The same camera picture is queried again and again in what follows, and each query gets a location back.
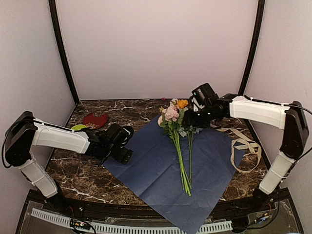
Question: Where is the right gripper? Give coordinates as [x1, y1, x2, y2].
[182, 105, 219, 128]

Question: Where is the orange fake flower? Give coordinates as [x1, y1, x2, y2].
[176, 99, 193, 196]

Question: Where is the pink fake flower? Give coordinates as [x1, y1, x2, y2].
[159, 103, 181, 139]

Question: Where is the blue wrapping paper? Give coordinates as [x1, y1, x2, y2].
[104, 118, 245, 234]

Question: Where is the beige ribbon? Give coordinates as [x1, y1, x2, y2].
[210, 124, 262, 174]

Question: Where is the light blue fake flower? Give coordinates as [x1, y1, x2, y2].
[179, 126, 202, 185]

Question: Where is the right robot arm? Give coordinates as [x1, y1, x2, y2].
[182, 83, 309, 212]

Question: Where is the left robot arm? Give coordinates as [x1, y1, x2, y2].
[1, 111, 134, 213]

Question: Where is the red decorated plate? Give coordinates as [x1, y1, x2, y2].
[83, 112, 108, 129]

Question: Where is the green bowl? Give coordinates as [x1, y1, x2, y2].
[71, 124, 87, 131]

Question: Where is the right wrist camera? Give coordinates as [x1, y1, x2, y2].
[191, 96, 205, 112]

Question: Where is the white cable duct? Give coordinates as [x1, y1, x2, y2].
[31, 208, 233, 234]

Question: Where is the black front rail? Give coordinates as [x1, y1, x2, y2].
[26, 190, 293, 222]

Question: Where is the right black frame post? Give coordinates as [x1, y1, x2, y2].
[238, 0, 265, 96]

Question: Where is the black frame post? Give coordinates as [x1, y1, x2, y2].
[48, 0, 80, 105]
[238, 0, 265, 96]

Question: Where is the left black frame post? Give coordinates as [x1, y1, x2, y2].
[48, 0, 80, 105]

